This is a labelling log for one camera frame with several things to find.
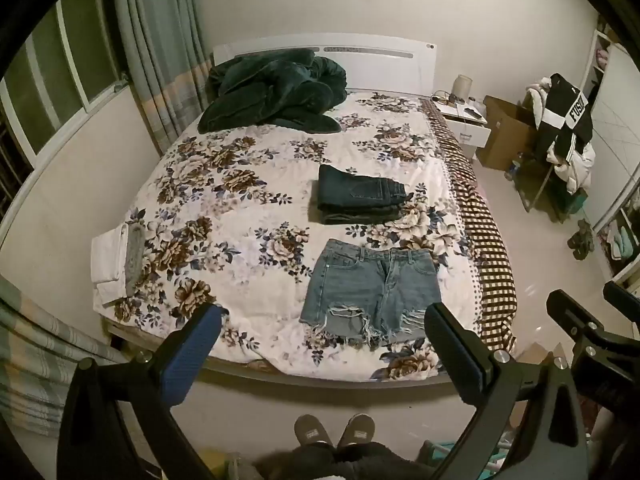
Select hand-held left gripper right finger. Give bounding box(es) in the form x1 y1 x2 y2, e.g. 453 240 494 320
424 302 589 480

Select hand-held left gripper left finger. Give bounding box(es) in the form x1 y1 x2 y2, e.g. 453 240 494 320
57 303 226 480

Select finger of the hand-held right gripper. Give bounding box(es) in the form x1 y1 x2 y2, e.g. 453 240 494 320
602 281 640 313
545 289 610 343

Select light blue denim shorts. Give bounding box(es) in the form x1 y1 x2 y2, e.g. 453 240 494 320
299 239 441 349

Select person's right forearm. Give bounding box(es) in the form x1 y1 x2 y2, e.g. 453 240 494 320
594 405 640 480

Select pair of dark shoes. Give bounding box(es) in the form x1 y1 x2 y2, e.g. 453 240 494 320
567 218 597 261

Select brown checked sheet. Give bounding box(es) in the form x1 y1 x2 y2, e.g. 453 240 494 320
424 98 518 357

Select grey cloth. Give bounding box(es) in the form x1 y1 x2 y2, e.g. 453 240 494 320
122 224 147 296

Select folded white towel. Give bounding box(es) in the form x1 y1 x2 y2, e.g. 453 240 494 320
90 225 132 306

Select person's right slipper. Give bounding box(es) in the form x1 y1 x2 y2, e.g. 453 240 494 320
335 412 376 451

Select person's slipper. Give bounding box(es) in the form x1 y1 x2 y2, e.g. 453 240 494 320
293 413 332 449
335 412 376 451

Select wooden chair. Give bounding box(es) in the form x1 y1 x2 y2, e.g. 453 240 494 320
520 157 590 222

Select chair piled with clothes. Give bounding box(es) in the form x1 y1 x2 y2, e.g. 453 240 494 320
524 79 597 196

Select person's left slipper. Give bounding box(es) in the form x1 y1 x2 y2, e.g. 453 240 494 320
293 413 332 449

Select floral bed sheet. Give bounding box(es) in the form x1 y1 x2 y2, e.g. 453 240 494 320
102 87 501 384

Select person's legs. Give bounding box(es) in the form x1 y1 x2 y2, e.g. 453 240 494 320
252 441 437 480

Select white wardrobe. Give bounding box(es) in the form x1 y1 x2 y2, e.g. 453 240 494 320
581 27 640 288

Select black and white jacket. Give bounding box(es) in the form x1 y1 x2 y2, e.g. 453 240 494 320
541 73 595 162

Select folded dark jeans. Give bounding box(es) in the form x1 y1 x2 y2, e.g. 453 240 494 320
317 164 409 225

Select large cardboard box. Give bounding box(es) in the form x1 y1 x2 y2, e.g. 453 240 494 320
475 95 540 171

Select white nightstand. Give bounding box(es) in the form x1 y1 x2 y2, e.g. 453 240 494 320
432 95 493 162

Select beige table lamp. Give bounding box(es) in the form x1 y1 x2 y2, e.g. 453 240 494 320
452 74 475 102

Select dark green blanket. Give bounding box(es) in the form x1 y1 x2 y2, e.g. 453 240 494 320
197 50 349 136

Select green striped curtain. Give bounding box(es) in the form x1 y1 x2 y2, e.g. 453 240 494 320
109 0 215 157

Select white headboard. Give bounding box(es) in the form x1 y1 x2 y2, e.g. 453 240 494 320
212 33 437 97

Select window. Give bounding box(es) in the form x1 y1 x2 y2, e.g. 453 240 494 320
0 0 132 173

